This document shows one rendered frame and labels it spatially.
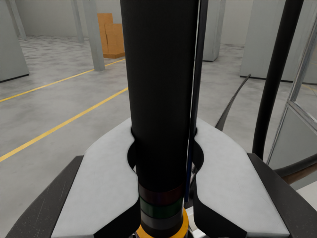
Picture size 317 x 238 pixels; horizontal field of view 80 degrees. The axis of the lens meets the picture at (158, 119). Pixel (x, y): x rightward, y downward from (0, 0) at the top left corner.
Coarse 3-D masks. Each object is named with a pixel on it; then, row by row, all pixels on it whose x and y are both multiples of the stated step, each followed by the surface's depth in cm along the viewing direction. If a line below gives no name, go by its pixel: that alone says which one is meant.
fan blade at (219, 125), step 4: (248, 76) 37; (244, 80) 38; (240, 88) 37; (236, 92) 37; (232, 100) 36; (228, 104) 37; (228, 108) 39; (224, 112) 36; (224, 116) 39; (220, 120) 37; (224, 120) 45; (216, 124) 36; (220, 124) 40; (224, 124) 51; (220, 128) 44; (196, 168) 36; (192, 172) 37
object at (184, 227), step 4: (184, 212) 16; (184, 216) 15; (184, 220) 15; (188, 220) 15; (184, 224) 15; (140, 228) 14; (184, 228) 14; (140, 232) 14; (144, 232) 14; (180, 232) 14; (184, 232) 14; (140, 236) 14; (144, 236) 14; (148, 236) 14; (172, 236) 14; (176, 236) 14; (180, 236) 14
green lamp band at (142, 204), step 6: (180, 198) 12; (144, 204) 13; (150, 204) 12; (174, 204) 12; (180, 204) 13; (144, 210) 13; (150, 210) 12; (156, 210) 12; (162, 210) 12; (168, 210) 12; (174, 210) 13; (156, 216) 13; (162, 216) 12; (168, 216) 13
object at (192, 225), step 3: (189, 216) 18; (192, 216) 18; (189, 219) 18; (192, 219) 18; (189, 222) 17; (192, 222) 17; (189, 225) 17; (192, 225) 17; (195, 225) 17; (189, 228) 17; (192, 228) 17; (195, 228) 17; (192, 231) 17
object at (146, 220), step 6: (180, 210) 13; (144, 216) 13; (174, 216) 13; (180, 216) 14; (144, 222) 14; (150, 222) 13; (156, 222) 13; (162, 222) 13; (168, 222) 13; (174, 222) 13; (156, 228) 13; (162, 228) 13; (168, 228) 13
